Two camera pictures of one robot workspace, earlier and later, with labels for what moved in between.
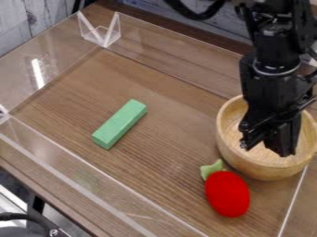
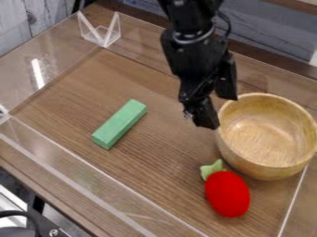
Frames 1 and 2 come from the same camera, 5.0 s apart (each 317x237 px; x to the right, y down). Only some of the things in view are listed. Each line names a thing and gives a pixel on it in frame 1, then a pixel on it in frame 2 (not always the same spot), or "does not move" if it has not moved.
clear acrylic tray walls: [108, 111] does not move
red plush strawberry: [225, 191] does not move
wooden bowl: [258, 161] does not move
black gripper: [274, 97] to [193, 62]
